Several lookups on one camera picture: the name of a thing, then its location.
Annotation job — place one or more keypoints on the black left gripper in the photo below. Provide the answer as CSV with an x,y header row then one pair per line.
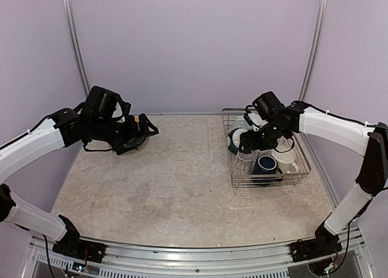
x,y
134,135

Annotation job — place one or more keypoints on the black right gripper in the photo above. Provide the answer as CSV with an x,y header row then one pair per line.
x,y
250,142

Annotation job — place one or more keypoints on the clear drinking glass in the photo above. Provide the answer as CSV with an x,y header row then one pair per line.
x,y
242,164
258,153

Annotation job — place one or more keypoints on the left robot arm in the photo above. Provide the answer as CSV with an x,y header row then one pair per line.
x,y
35,164

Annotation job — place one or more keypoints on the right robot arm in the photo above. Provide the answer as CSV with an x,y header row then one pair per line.
x,y
368,167

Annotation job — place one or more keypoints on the dark teal bowl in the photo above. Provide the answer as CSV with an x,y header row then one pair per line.
x,y
233,139

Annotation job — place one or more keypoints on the light green grid bowl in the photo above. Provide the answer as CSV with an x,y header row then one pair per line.
x,y
240,122

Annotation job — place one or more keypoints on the dark blue mug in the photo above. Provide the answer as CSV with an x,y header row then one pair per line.
x,y
266,164

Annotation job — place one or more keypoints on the white ceramic mug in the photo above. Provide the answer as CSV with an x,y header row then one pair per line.
x,y
286,159

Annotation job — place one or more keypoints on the wire metal dish rack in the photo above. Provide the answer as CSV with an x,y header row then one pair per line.
x,y
265,180

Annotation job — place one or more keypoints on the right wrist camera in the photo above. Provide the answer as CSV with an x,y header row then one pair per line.
x,y
264,109

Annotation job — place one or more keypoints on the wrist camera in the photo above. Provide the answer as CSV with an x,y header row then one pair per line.
x,y
264,109
105,104

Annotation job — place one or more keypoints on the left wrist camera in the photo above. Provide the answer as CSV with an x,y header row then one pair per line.
x,y
105,104

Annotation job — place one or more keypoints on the left aluminium frame post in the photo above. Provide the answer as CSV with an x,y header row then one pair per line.
x,y
76,48

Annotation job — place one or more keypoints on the aluminium frame post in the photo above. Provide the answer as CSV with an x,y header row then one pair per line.
x,y
76,48
314,48

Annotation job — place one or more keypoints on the right aluminium frame post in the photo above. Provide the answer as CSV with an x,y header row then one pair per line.
x,y
314,48

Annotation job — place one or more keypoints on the front aluminium rail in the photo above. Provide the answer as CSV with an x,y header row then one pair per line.
x,y
279,259

